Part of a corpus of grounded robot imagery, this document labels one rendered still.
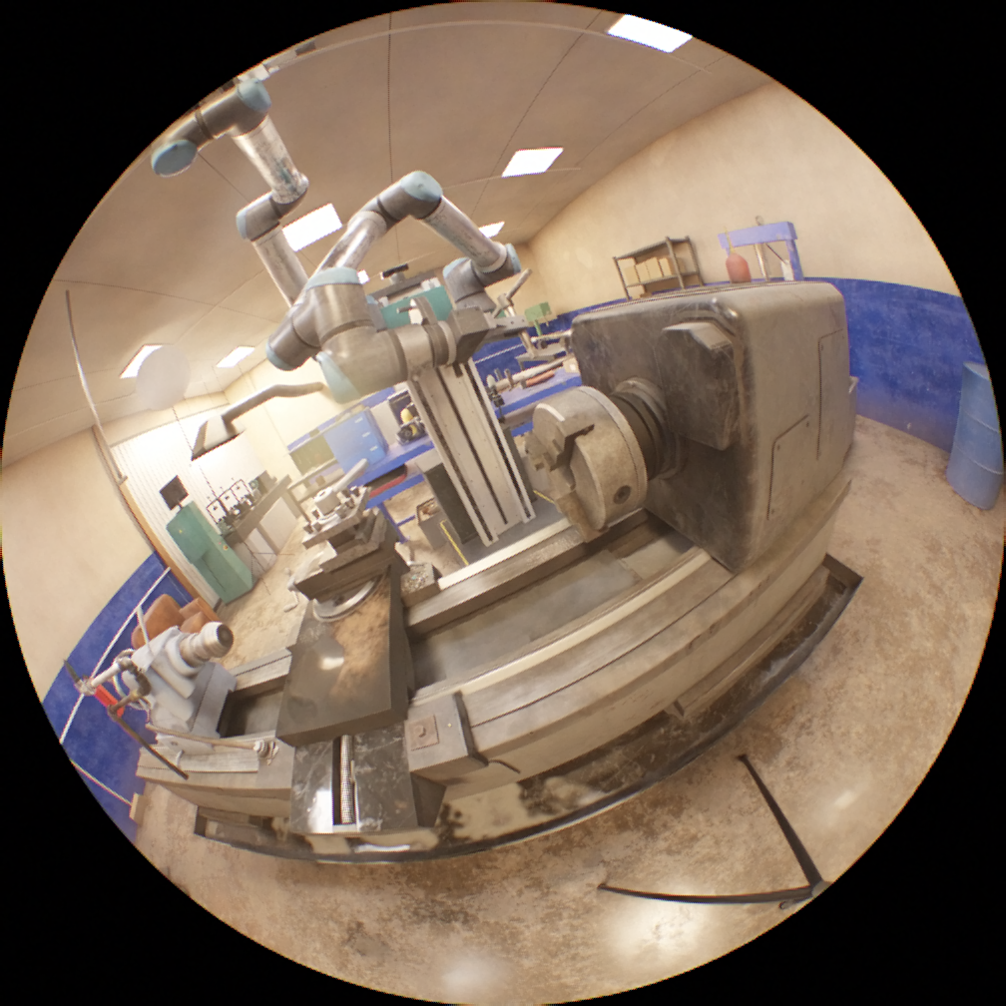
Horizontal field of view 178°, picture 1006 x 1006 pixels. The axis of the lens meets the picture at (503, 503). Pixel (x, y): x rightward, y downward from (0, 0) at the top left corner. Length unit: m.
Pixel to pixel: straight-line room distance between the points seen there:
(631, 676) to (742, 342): 0.52
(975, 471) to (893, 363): 1.28
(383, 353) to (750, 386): 0.51
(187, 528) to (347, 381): 4.47
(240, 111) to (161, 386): 3.72
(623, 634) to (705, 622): 0.15
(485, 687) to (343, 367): 0.58
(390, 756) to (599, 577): 0.64
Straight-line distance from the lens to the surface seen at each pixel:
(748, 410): 0.50
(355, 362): 0.48
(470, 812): 1.06
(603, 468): 0.48
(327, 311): 0.52
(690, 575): 0.69
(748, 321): 0.48
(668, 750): 0.97
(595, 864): 1.37
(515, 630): 0.83
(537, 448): 0.64
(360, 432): 2.50
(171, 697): 1.08
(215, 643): 0.88
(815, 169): 3.93
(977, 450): 3.13
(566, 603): 0.83
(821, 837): 1.52
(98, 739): 4.48
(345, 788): 0.68
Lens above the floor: 1.35
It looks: 28 degrees down
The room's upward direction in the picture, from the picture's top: 24 degrees counter-clockwise
